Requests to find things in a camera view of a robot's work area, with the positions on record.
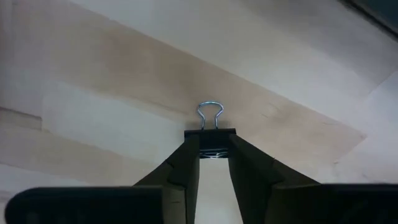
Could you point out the black binder clip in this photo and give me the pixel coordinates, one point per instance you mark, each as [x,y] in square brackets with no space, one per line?
[214,140]

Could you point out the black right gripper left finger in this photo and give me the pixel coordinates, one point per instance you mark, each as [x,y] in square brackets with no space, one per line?
[174,199]

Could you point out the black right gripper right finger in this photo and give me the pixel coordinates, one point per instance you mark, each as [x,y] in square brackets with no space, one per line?
[264,193]

